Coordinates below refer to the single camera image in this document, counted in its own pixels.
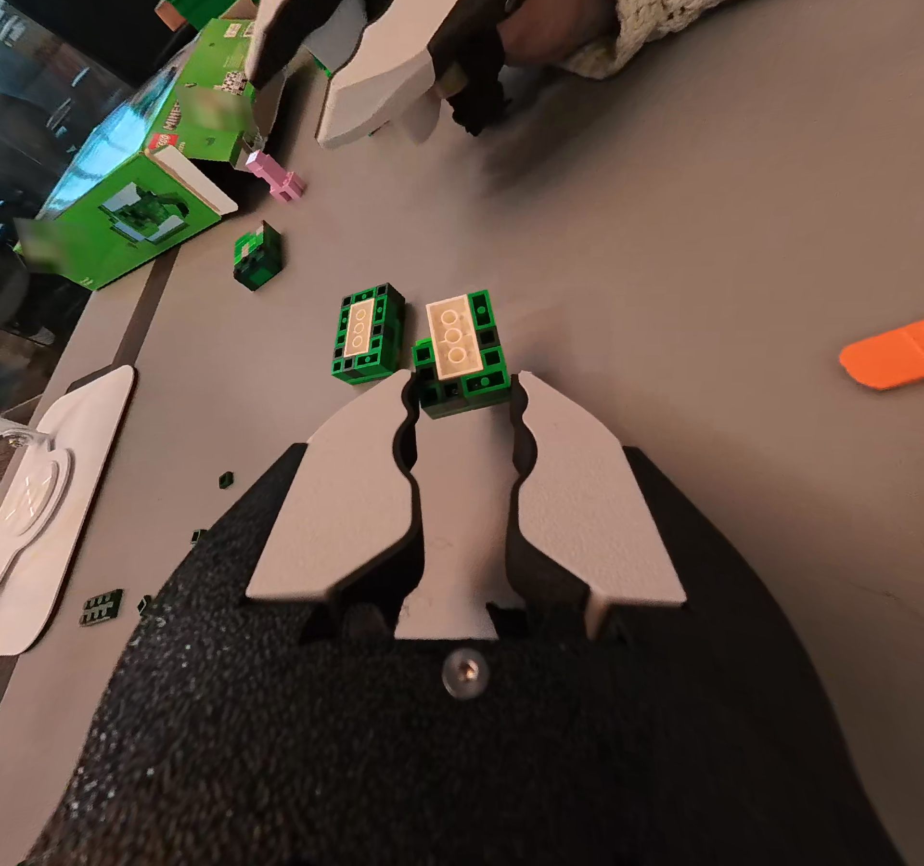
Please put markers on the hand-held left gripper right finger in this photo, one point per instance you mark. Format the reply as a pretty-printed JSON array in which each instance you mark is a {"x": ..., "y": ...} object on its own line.
[{"x": 592, "y": 512}]

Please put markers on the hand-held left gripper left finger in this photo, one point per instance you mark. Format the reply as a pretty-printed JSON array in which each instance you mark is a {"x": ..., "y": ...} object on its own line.
[{"x": 339, "y": 512}]

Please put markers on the green lego foot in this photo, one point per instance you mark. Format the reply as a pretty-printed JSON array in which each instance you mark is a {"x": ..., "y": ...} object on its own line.
[
  {"x": 491, "y": 375},
  {"x": 368, "y": 335}
]

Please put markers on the pink lego pig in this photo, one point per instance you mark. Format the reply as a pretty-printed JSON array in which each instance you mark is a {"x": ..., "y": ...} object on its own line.
[{"x": 278, "y": 180}]

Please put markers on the green lego box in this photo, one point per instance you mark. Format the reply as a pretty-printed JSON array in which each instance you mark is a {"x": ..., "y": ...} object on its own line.
[{"x": 173, "y": 230}]

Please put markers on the green pixelated lego block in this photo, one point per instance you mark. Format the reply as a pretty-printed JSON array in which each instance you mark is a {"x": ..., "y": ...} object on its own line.
[{"x": 256, "y": 259}]

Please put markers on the person's right hand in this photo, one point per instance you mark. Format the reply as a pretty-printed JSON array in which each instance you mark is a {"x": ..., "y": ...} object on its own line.
[{"x": 563, "y": 7}]

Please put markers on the black high-back office chair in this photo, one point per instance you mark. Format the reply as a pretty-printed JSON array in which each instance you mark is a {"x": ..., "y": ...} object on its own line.
[{"x": 72, "y": 7}]

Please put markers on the white book stand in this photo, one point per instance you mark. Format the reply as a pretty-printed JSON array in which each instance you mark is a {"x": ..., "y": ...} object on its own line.
[{"x": 94, "y": 433}]

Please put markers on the orange brick separator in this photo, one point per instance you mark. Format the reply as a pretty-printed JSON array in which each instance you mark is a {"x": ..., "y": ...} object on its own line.
[{"x": 884, "y": 357}]

